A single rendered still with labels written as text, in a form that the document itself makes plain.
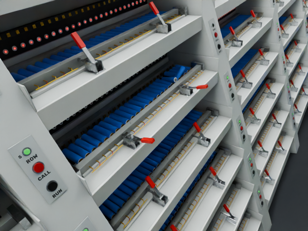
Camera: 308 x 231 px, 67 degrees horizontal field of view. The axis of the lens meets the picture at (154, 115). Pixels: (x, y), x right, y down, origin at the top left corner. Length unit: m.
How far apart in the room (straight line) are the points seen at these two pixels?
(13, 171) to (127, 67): 0.31
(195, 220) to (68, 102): 0.60
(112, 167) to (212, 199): 0.48
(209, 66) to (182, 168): 0.38
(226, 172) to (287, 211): 0.63
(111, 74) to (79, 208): 0.28
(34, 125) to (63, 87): 0.10
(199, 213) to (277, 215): 0.74
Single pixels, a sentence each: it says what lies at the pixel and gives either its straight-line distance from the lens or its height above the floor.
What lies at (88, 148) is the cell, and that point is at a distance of 0.59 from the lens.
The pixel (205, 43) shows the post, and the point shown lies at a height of 1.04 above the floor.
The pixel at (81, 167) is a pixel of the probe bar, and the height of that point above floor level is 0.98.
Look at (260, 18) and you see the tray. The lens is 1.49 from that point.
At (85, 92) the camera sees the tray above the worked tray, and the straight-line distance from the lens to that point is 0.49.
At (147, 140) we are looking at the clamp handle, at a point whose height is 0.96.
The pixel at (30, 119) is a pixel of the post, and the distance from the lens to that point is 0.44.
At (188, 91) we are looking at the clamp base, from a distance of 0.73.
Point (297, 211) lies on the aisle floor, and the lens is 1.57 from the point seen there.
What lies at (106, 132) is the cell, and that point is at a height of 0.99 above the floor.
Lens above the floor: 1.21
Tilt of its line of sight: 22 degrees down
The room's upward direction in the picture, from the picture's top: 24 degrees counter-clockwise
